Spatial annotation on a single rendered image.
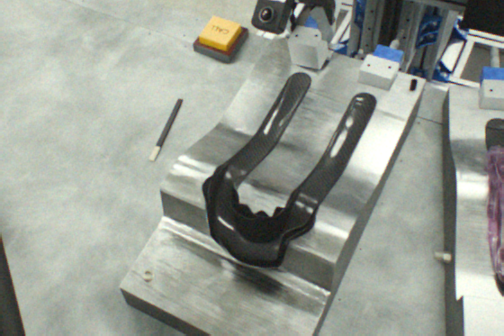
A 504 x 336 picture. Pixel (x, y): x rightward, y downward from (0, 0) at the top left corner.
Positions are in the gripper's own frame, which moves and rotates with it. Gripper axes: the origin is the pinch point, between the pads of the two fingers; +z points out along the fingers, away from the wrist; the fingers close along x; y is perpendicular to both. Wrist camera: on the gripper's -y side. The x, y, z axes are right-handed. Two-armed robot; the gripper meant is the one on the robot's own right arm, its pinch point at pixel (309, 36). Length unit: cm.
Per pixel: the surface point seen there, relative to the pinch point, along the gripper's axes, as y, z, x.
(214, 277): -40.9, 2.7, -3.0
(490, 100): 2.6, 10.8, -26.9
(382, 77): -2.0, 4.1, -12.5
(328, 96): -6.9, 5.1, -5.4
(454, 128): -3.2, 11.5, -23.5
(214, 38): 1.3, 7.7, 21.0
